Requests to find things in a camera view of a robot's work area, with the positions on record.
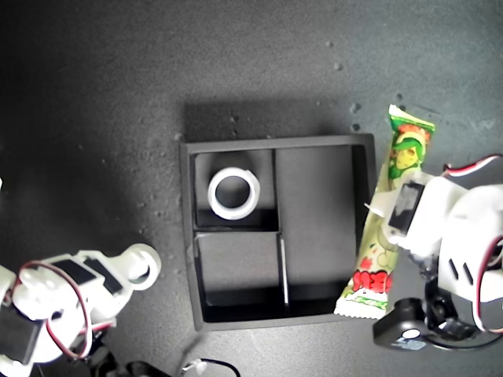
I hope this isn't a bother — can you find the small white tape roll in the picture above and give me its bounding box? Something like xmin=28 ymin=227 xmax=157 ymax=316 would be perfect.
xmin=121 ymin=243 xmax=163 ymax=292

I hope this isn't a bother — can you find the green printed snack bar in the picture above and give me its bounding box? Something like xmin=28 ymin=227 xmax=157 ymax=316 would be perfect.
xmin=332 ymin=104 xmax=436 ymax=321

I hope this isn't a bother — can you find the large white tape roll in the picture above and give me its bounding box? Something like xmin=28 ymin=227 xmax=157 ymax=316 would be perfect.
xmin=207 ymin=167 xmax=261 ymax=221

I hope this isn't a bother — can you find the black compartment tray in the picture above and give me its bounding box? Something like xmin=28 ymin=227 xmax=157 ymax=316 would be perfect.
xmin=179 ymin=133 xmax=378 ymax=333

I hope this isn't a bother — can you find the arm red servo wire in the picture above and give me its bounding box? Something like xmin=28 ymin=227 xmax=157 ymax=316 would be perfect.
xmin=19 ymin=262 xmax=97 ymax=361

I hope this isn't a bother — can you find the arm servo wire bundle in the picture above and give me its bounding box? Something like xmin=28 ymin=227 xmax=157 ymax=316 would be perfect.
xmin=472 ymin=237 xmax=503 ymax=335
xmin=442 ymin=155 xmax=503 ymax=178

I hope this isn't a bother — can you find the camera black cable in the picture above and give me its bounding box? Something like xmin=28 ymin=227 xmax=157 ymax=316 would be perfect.
xmin=426 ymin=335 xmax=497 ymax=351

